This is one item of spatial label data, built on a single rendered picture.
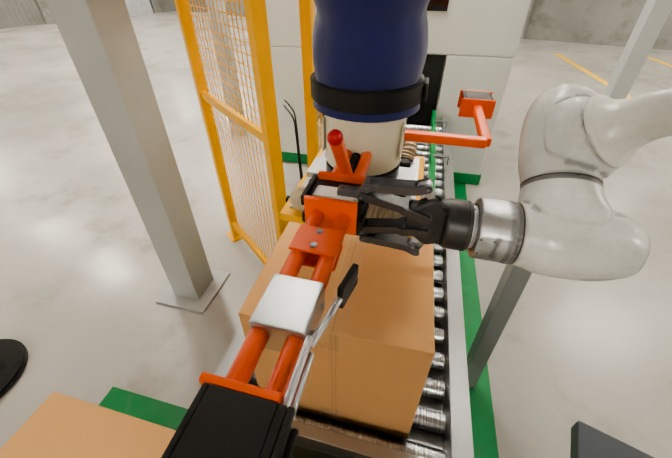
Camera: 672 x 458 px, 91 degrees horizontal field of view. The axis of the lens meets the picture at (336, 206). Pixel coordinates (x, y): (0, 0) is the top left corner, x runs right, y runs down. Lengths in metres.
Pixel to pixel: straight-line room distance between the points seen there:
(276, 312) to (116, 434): 0.87
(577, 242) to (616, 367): 1.70
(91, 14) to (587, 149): 1.37
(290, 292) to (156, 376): 1.56
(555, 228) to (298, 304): 0.33
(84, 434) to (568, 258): 1.17
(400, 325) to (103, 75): 1.28
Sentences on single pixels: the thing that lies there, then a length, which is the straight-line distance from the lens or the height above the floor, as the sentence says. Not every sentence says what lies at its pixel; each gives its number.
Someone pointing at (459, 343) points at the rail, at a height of 0.60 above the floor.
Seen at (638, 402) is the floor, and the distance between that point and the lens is 2.12.
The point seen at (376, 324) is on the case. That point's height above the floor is 0.95.
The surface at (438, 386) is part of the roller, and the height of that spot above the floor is 0.55.
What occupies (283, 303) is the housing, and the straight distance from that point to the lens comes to 0.37.
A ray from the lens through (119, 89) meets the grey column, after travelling 1.47.
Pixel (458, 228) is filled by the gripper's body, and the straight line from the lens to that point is 0.48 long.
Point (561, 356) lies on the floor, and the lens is 2.07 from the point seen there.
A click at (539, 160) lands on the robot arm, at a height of 1.31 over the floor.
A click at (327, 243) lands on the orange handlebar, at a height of 1.24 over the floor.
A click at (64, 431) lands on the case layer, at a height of 0.54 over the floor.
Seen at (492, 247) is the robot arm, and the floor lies 1.22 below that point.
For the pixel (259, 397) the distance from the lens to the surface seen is 0.32.
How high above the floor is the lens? 1.53
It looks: 36 degrees down
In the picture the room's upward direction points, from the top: straight up
